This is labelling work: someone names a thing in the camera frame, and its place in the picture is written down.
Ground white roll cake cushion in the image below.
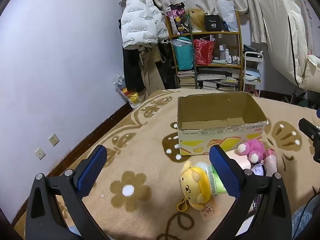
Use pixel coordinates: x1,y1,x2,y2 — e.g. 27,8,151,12
226,150,252,170

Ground lavender haired plush doll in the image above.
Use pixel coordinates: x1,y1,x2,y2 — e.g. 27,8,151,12
250,163,267,178

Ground white puffer jacket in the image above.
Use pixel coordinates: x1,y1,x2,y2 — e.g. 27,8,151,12
121,0,168,50

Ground yellow dog plush toy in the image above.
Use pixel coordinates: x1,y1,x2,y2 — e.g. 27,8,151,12
177,160,216,221

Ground purple printed bag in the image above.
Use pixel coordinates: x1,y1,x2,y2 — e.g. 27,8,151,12
166,2,190,35

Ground green tissue pack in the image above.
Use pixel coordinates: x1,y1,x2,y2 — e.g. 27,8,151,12
205,164,229,196

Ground beige hanging trousers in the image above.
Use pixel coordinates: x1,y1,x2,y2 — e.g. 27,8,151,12
139,45,165,93

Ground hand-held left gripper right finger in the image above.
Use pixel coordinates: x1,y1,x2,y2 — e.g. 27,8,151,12
207,144,293,240

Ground pink and white plush toy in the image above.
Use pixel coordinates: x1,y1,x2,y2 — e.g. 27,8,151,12
237,139,266,164

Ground stack of books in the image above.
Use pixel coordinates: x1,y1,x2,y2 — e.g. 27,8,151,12
177,67,240,92

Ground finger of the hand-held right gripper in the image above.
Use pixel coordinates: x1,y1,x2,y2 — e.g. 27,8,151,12
298,118,320,163

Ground clear plastic bag of toys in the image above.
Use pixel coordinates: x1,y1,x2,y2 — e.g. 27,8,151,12
114,74,143,109

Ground row of cosmetic bottles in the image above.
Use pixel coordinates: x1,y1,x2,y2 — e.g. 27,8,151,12
212,44,242,65

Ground black box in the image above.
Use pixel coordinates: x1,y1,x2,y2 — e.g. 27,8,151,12
204,14,225,32

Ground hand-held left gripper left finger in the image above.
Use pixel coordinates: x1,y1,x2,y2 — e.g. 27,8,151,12
25,145,108,240

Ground wooden shelf rack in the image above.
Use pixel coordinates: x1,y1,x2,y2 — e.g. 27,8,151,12
165,10,244,92

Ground printed cardboard box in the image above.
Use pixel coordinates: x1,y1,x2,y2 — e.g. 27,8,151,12
177,92,268,156

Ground beige floral blanket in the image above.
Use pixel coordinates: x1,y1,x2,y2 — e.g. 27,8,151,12
12,88,320,240

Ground pink plush bottle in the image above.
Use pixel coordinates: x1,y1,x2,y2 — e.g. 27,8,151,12
264,149,278,178

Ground black hanging garment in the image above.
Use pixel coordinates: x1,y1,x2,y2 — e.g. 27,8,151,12
122,47,145,93

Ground teal bag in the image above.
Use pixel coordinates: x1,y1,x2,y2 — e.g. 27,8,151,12
172,39,194,70

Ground blonde wig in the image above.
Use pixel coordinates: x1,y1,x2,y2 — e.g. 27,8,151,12
187,8,207,32

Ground red patterned bag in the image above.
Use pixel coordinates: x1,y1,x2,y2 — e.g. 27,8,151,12
193,39,216,65

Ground cream comforter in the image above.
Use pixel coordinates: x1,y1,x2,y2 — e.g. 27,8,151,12
259,0,320,90

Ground white utility cart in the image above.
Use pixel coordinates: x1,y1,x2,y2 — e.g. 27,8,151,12
242,51,265,97

